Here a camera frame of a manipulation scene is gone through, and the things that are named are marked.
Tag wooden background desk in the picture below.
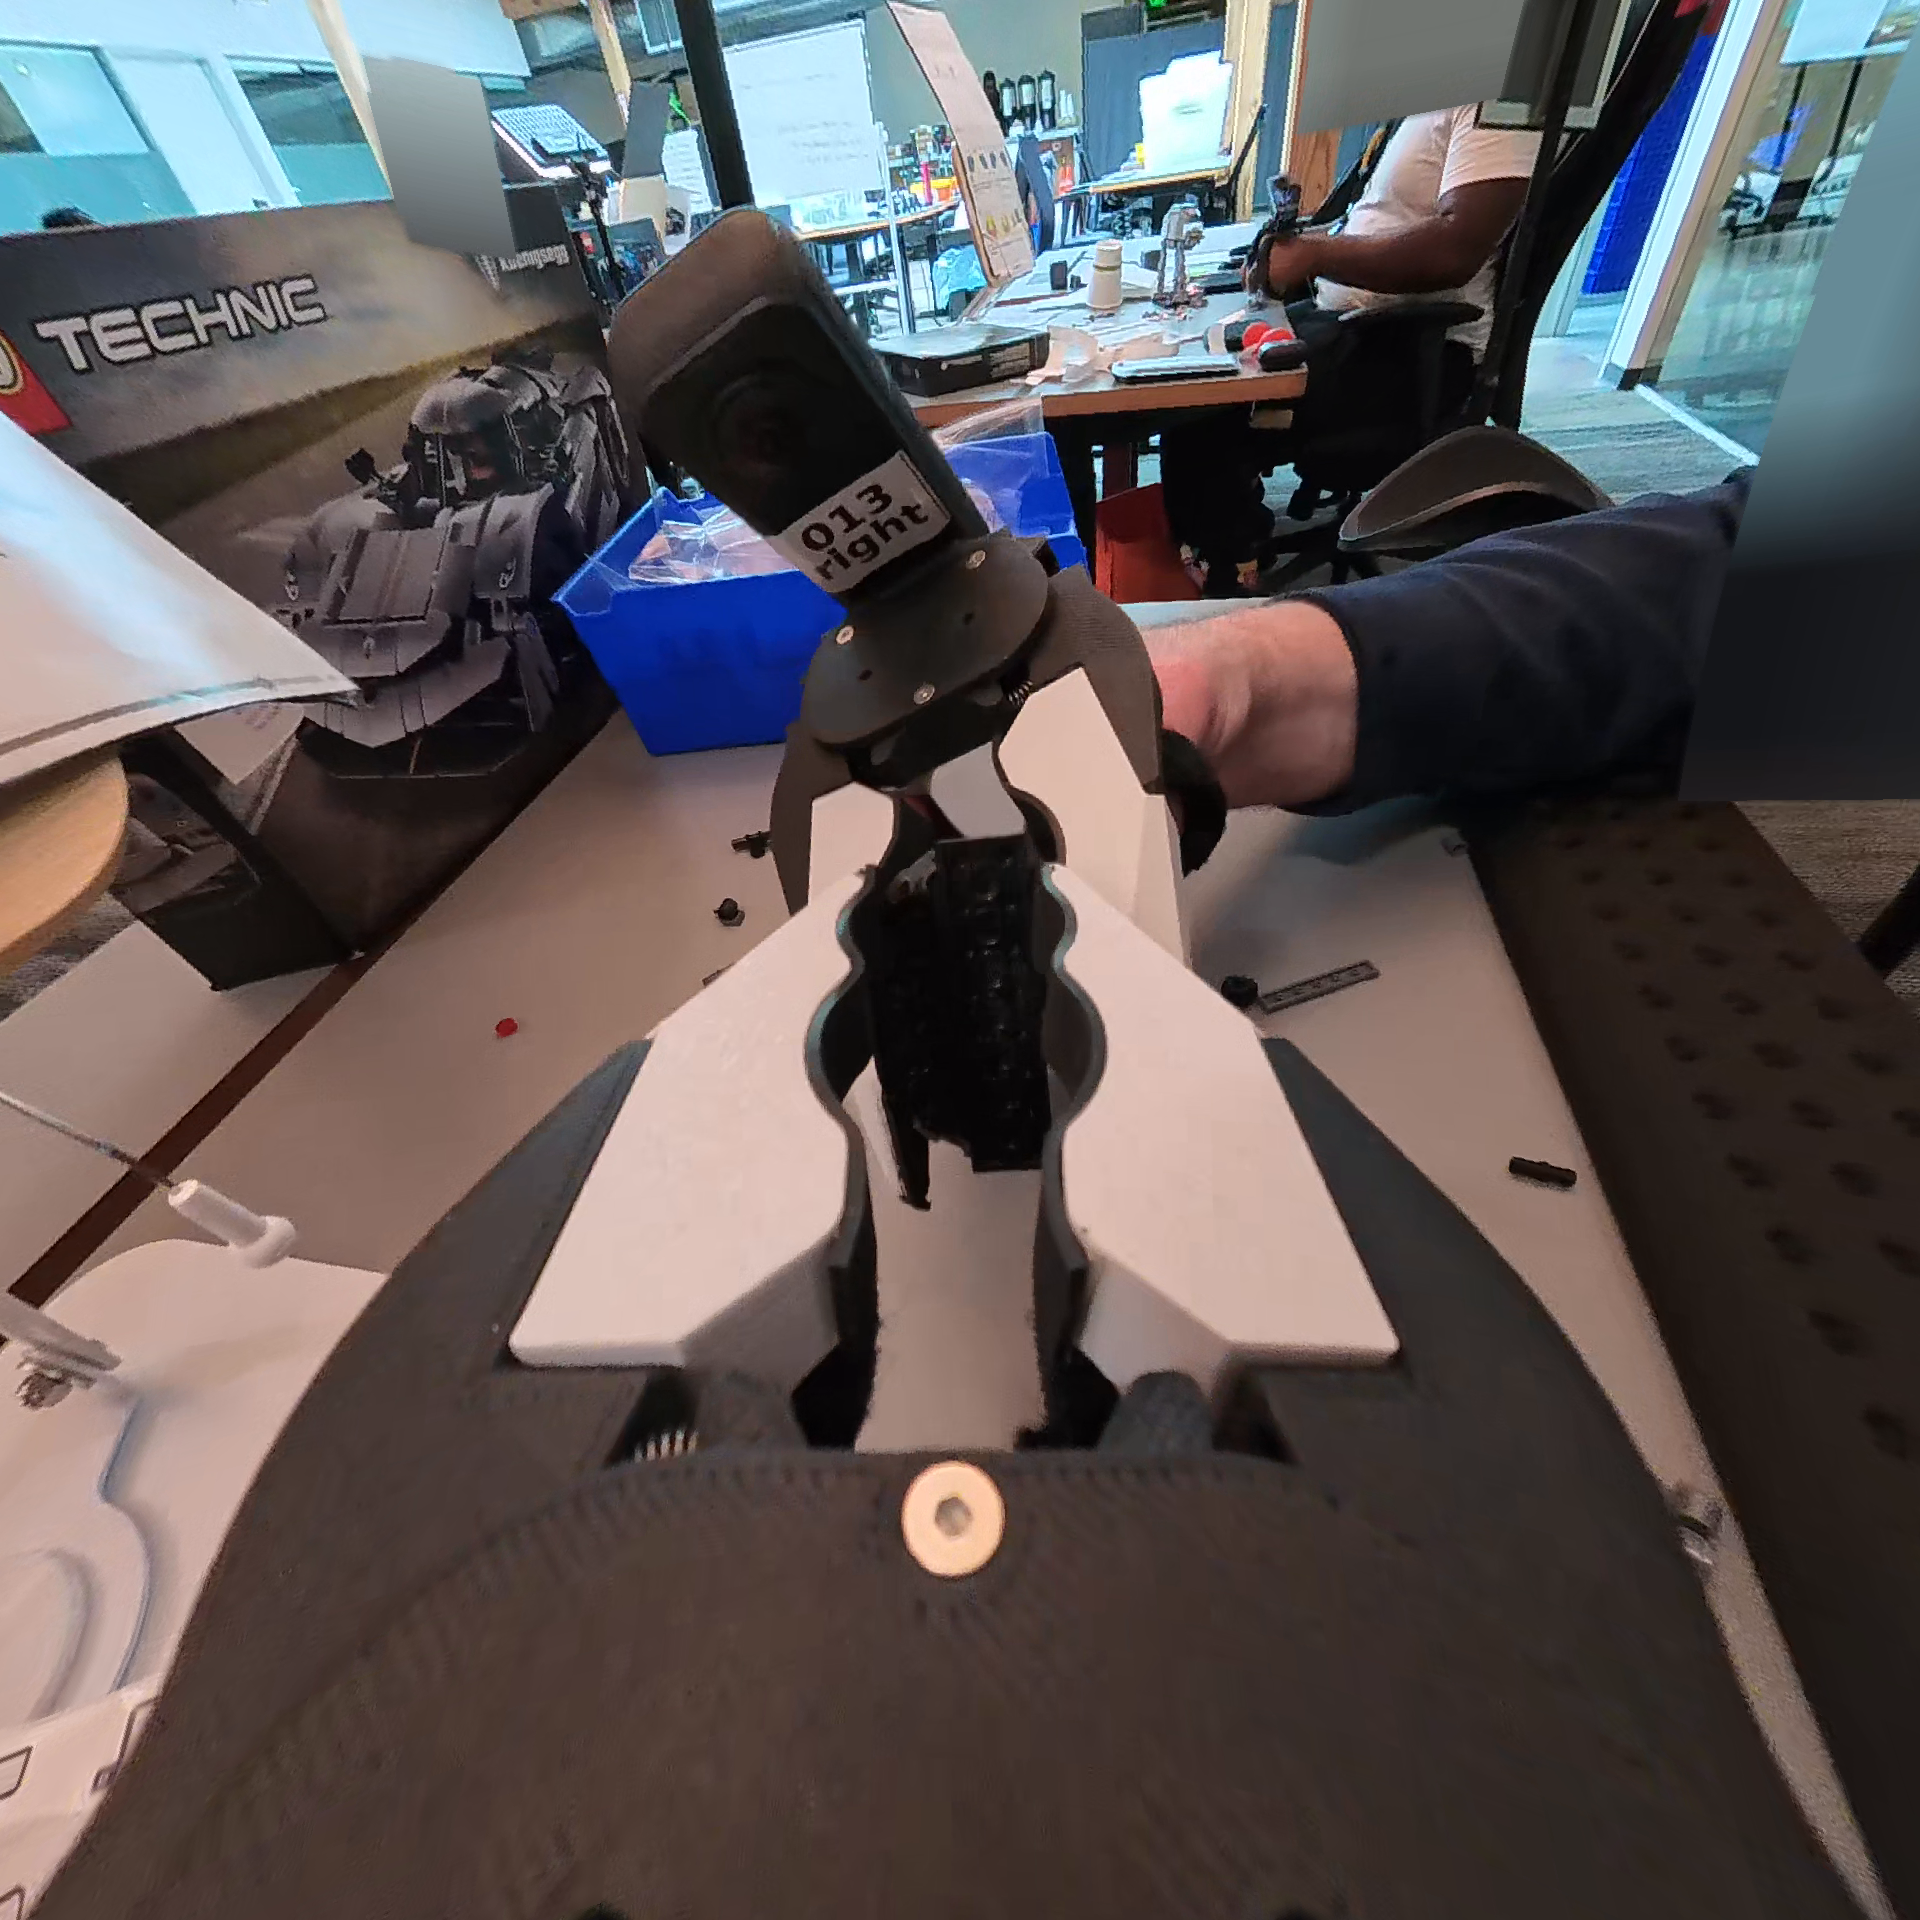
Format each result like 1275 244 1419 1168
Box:
901 223 1310 429

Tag blue storage bin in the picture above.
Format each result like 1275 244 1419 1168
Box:
555 435 1089 758

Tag black office chair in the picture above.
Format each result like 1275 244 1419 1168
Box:
1289 299 1487 518

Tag white whiteboard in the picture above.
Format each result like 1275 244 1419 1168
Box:
719 23 890 204

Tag partly built lego model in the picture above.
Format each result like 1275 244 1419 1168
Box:
853 830 1055 1213

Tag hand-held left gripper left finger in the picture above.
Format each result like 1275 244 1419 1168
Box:
508 866 884 1375

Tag lego instruction booklet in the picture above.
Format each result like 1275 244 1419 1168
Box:
0 411 362 789

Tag black pole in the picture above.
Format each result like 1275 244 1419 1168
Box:
675 0 757 215

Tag red container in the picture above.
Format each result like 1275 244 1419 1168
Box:
1095 482 1203 600

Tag clear plastic bags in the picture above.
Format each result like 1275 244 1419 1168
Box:
631 427 1075 590

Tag white sticker sheet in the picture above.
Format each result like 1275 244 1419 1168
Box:
0 1686 153 1862

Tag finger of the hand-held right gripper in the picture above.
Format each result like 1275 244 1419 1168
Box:
998 678 1191 964
810 784 906 911

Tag person's right forearm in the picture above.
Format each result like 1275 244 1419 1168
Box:
1289 468 1749 818

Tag lego set box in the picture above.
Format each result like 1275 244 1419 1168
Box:
0 202 662 991

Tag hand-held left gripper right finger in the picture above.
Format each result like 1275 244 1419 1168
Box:
1030 859 1404 1375

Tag person's right hand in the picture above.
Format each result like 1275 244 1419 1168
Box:
1143 594 1362 816

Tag dark chair backrest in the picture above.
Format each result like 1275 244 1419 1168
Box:
1339 427 1614 565

